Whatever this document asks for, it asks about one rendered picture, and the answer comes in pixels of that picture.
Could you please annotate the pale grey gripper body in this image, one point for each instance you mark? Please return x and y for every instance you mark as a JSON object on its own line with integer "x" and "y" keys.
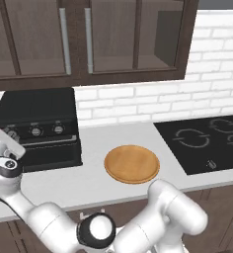
{"x": 5, "y": 140}

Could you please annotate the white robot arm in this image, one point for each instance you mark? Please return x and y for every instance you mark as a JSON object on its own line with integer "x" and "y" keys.
{"x": 52, "y": 224}

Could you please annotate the round toaster oven knob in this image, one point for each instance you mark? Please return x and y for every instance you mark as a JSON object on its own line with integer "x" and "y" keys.
{"x": 36, "y": 131}
{"x": 58, "y": 129}
{"x": 12, "y": 133}

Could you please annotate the black toaster oven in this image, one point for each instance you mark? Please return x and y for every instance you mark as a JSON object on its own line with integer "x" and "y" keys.
{"x": 36, "y": 105}

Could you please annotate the black toaster oven door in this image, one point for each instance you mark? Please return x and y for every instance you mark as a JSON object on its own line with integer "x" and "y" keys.
{"x": 52, "y": 156}

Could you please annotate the dark glass cupboard door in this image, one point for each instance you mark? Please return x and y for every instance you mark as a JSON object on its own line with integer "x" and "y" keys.
{"x": 135, "y": 33}
{"x": 29, "y": 36}

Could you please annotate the round wooden plate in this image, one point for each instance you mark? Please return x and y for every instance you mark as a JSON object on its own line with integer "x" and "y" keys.
{"x": 132, "y": 163}

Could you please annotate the black hob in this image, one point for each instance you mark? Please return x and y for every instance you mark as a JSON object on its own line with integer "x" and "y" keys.
{"x": 204, "y": 145}

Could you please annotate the dark wooden base cupboard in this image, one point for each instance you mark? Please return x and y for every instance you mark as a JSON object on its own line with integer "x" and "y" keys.
{"x": 220, "y": 210}

